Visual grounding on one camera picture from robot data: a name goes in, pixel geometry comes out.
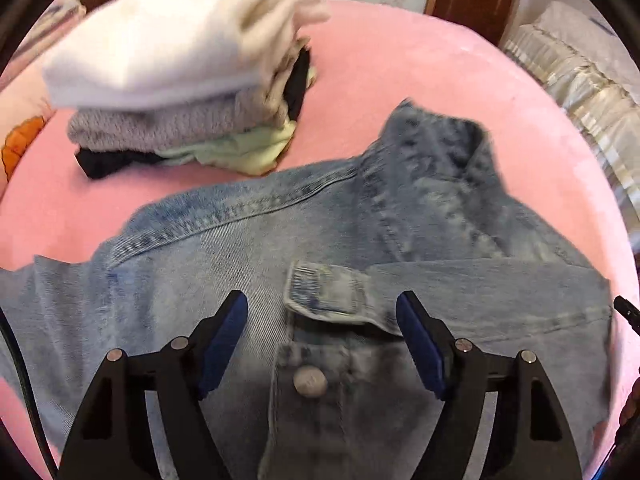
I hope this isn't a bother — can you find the black cable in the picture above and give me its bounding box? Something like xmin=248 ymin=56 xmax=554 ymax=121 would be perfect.
xmin=0 ymin=309 xmax=59 ymax=480

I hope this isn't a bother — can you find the blue denim jacket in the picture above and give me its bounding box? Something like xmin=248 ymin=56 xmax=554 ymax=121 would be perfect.
xmin=1 ymin=102 xmax=611 ymax=479

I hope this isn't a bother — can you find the pink cartoon pillow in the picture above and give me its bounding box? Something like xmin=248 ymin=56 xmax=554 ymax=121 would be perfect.
xmin=1 ymin=0 xmax=86 ymax=188

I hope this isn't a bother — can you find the light green folded garment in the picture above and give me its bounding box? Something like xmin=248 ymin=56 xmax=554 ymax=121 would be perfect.
xmin=155 ymin=49 xmax=316 ymax=176

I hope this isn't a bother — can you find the grey knitted folded sweater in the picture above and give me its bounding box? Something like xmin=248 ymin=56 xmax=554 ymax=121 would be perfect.
xmin=67 ymin=37 xmax=309 ymax=153

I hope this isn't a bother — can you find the cream ruffled covered furniture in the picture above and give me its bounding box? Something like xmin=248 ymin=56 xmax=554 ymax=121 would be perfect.
xmin=503 ymin=1 xmax=639 ymax=254

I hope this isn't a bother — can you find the pink bed blanket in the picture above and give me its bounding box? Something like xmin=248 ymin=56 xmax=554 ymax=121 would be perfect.
xmin=1 ymin=1 xmax=639 ymax=470

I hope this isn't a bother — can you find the black folded garment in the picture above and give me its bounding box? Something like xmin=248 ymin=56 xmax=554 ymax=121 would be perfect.
xmin=75 ymin=148 xmax=164 ymax=180

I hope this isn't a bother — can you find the white folded sweater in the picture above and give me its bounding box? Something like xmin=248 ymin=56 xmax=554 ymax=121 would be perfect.
xmin=42 ymin=0 xmax=329 ymax=110

